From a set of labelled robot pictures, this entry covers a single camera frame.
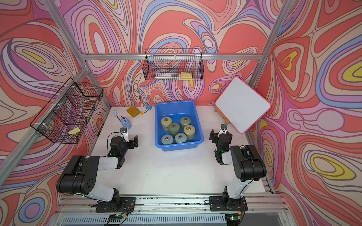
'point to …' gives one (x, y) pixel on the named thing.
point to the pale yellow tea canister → (165, 121)
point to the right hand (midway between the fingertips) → (220, 133)
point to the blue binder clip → (148, 107)
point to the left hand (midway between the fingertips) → (131, 136)
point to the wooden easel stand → (226, 120)
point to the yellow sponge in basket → (75, 131)
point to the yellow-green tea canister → (189, 130)
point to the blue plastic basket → (175, 109)
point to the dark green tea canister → (174, 129)
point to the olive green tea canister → (185, 121)
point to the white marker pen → (142, 112)
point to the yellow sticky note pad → (133, 111)
